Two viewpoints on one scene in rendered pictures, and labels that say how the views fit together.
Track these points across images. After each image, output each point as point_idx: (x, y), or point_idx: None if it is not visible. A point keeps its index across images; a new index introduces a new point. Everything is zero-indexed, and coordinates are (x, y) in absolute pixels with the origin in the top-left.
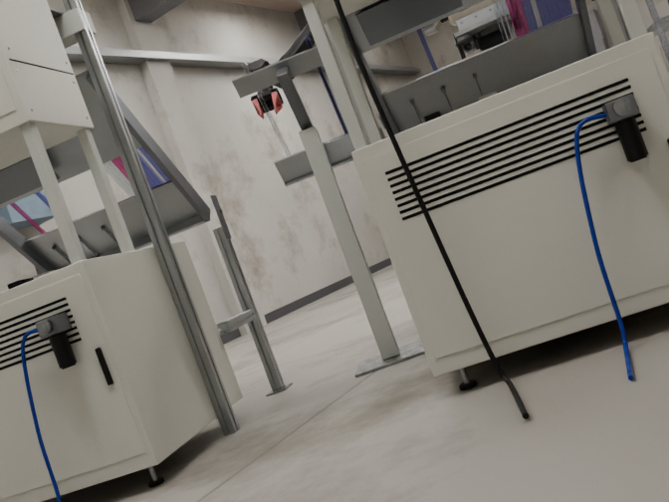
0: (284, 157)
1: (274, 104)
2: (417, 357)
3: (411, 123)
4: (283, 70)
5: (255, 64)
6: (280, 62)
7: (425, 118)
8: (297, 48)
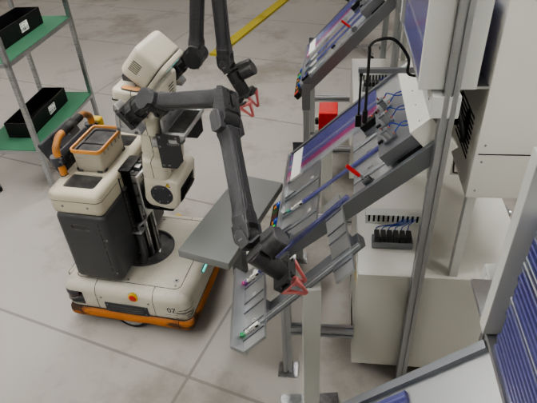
0: (264, 325)
1: (303, 273)
2: (340, 400)
3: None
4: (359, 237)
5: (280, 236)
6: (347, 229)
7: (411, 238)
8: (251, 198)
